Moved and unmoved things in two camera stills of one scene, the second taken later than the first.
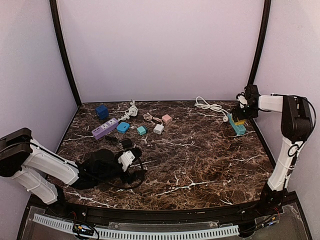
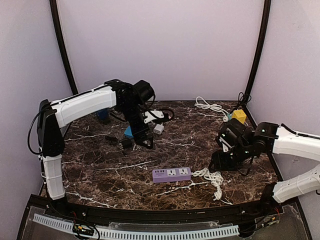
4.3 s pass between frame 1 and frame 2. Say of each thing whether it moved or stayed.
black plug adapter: stayed
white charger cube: stayed
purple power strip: moved
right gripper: moved
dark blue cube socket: stayed
